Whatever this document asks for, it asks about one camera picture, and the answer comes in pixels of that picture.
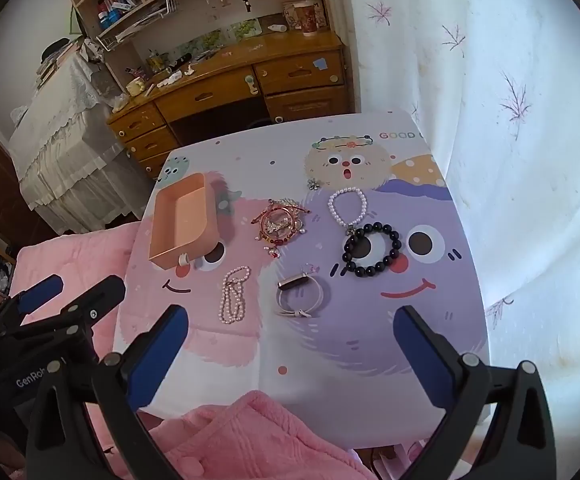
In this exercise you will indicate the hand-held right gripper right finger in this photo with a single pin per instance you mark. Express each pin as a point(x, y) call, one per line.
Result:
point(420, 350)

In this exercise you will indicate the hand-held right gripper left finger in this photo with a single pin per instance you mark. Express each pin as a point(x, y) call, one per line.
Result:
point(157, 355)

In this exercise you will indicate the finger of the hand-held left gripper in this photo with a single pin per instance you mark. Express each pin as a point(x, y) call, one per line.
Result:
point(95, 305)
point(42, 291)

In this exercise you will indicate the orange plastic tray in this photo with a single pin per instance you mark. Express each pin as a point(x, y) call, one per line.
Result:
point(180, 220)

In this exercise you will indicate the cartoon printed tablecloth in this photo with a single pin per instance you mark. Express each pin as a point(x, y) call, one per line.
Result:
point(345, 335)

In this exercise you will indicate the pink fluffy cloth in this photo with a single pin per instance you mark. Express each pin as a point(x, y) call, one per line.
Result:
point(250, 435)

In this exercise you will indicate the silver and white bangle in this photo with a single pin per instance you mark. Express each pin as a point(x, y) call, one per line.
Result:
point(290, 283)

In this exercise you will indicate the small flower brooch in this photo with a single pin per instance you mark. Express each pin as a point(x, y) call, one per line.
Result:
point(313, 184)

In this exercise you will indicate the yellow mug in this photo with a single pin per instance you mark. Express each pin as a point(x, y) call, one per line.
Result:
point(135, 88)

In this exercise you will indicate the black hat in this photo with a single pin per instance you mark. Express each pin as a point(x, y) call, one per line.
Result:
point(55, 49)

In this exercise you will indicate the wooden desk with drawers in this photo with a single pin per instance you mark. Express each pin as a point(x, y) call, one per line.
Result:
point(220, 92)

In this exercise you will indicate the blue and red packets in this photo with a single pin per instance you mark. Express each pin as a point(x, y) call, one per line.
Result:
point(115, 10)

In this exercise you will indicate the hanging keys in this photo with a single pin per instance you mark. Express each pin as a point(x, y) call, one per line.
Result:
point(245, 2)

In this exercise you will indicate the red patterned cup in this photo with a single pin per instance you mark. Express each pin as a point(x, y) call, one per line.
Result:
point(306, 19)

